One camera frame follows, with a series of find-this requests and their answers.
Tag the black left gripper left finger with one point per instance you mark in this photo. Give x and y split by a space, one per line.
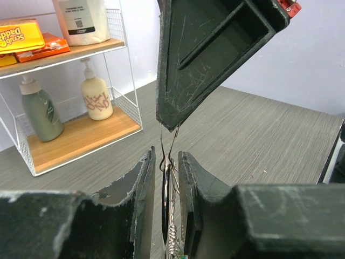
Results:
114 222

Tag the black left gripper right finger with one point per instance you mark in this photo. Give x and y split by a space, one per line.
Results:
258 221

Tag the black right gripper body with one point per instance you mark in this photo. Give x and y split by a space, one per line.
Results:
292 7

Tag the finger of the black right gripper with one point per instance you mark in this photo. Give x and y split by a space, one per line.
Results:
202 43
161 5

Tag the large metal keyring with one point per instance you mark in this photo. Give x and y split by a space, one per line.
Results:
172 245

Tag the white pouch bag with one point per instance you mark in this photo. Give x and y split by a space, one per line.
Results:
83 22

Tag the white paper cup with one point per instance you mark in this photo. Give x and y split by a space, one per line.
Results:
95 94

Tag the orange snack box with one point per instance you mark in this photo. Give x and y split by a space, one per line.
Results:
22 41

